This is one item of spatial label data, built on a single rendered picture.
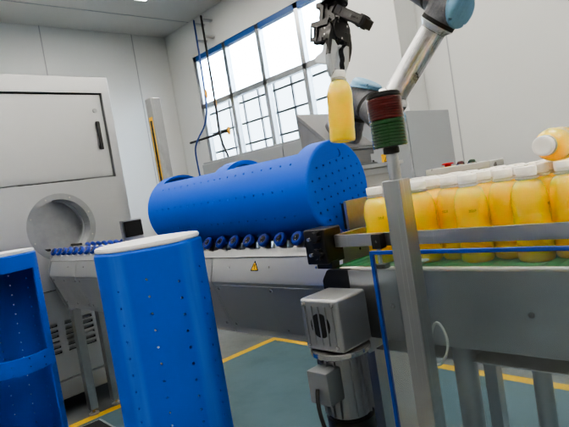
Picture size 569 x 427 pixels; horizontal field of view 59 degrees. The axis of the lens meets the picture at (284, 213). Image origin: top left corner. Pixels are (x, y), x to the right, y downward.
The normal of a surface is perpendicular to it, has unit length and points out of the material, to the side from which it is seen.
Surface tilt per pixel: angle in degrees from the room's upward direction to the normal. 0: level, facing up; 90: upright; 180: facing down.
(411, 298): 90
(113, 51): 90
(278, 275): 70
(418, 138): 90
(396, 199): 90
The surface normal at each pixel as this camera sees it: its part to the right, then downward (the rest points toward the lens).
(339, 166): 0.69, -0.07
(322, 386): -0.70, 0.15
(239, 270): -0.71, -0.19
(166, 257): 0.52, -0.04
